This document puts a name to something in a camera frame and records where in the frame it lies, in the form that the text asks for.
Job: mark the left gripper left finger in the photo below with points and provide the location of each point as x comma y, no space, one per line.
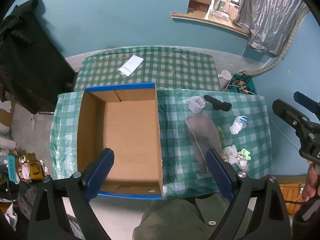
49,219

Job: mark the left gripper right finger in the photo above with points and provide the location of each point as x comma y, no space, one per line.
269,219

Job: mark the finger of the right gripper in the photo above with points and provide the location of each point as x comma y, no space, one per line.
306,102
293,117

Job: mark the white blue striped plastic bag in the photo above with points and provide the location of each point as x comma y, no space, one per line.
238,124

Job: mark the lime green cloth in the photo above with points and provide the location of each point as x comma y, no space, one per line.
246,154

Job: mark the black sock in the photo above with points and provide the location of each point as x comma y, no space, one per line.
217,104

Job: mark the green knitted scrubber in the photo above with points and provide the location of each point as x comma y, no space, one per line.
221,137

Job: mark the grey fleece cloth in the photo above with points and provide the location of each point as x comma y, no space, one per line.
203,136

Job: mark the light grey sock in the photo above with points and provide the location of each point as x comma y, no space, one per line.
196,104

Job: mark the person's right hand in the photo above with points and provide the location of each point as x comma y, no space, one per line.
311,187

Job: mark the light green checkered tablecloth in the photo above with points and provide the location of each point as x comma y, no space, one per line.
179,165

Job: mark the olive green shirt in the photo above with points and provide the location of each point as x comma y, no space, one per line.
197,218

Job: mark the teal box on floor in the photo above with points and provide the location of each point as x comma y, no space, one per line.
13,176

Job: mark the white plastic jug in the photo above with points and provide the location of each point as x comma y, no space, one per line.
224,77

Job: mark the silver foil curtain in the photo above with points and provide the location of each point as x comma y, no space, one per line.
269,22

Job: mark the wooden window sill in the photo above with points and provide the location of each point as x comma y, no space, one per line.
199,16

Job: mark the cardboard box blue trim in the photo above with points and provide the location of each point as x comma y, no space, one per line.
123,118

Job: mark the dark green checkered tablecloth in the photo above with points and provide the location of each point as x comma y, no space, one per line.
171,68

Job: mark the black hanging garment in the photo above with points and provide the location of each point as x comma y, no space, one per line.
33,71

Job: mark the white paper envelope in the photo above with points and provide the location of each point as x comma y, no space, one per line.
131,65

